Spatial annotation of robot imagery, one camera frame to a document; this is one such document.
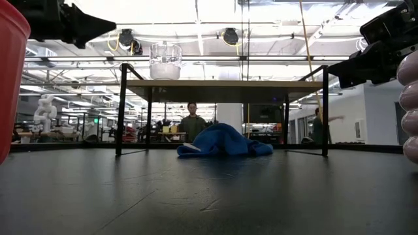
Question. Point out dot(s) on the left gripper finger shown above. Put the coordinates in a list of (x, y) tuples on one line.
[(85, 26)]

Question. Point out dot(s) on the black vertical frame post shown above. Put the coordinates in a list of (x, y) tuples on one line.
[(248, 29)]

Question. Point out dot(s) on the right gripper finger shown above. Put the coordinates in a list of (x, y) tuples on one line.
[(372, 67)]

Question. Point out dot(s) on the person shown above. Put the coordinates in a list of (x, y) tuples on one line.
[(317, 129), (192, 125)]

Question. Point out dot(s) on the black table frame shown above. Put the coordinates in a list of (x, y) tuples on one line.
[(65, 147)]

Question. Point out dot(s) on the small clear glass mug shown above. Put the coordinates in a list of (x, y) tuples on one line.
[(165, 65)]

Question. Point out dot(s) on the red mug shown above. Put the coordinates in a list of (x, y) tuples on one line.
[(11, 81)]

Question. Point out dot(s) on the white column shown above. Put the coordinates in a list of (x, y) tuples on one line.
[(229, 115)]

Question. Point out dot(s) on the wooden shelf with black legs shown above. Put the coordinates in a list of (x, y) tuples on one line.
[(225, 87)]

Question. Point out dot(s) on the large lilac ribbed mug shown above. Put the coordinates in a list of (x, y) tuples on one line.
[(409, 98)]

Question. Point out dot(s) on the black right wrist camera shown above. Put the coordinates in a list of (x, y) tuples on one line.
[(377, 29)]

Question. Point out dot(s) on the blue cloth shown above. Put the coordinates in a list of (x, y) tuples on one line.
[(225, 140)]

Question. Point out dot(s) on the white robot figure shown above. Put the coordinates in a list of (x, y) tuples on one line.
[(45, 112)]

